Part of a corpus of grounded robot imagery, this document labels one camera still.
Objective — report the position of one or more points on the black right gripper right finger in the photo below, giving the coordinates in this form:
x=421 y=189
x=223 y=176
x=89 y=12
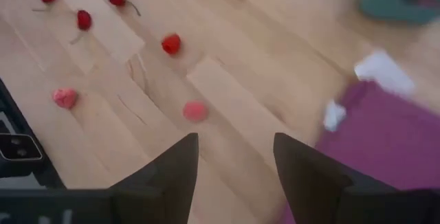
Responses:
x=309 y=182

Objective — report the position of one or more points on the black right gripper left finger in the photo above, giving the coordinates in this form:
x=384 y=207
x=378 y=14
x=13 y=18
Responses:
x=165 y=182

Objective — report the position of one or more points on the pink toy raspberry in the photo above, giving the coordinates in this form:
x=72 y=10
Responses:
x=195 y=111

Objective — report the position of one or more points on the pink toy strawberry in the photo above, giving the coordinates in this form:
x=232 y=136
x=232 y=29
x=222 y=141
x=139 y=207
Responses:
x=65 y=98

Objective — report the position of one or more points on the red toy berry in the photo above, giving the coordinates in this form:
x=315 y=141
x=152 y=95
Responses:
x=171 y=44

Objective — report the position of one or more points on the small white cloth tag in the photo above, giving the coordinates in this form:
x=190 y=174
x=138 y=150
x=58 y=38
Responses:
x=333 y=114

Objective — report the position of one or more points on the purple folded cloth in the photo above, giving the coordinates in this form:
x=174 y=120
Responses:
x=388 y=141

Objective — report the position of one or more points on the teal plastic tub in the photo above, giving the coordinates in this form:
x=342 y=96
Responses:
x=385 y=0

